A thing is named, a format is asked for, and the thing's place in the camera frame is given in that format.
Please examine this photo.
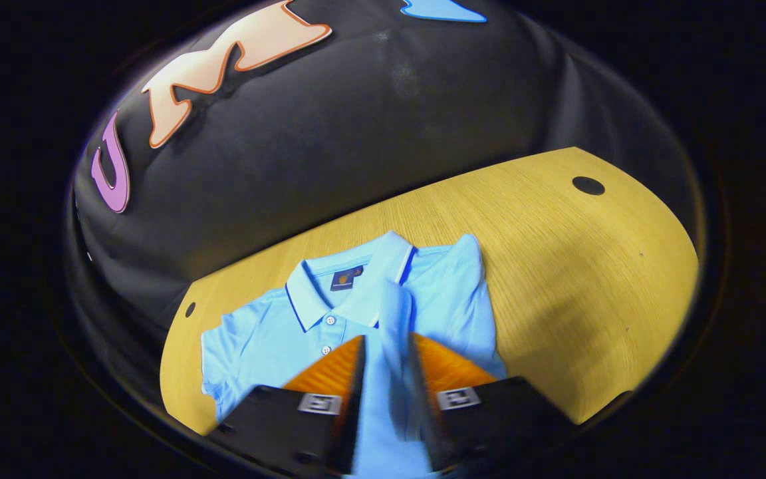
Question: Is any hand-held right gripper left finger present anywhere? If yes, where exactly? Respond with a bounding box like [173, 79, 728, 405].
[206, 335, 368, 477]

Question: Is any light blue T-shirt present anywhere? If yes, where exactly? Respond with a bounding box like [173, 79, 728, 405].
[199, 230, 508, 479]

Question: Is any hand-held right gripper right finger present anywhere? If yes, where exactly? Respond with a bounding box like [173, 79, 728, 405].
[408, 332, 578, 474]

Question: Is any black backdrop cloth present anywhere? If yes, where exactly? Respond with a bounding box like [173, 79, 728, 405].
[67, 0, 704, 360]

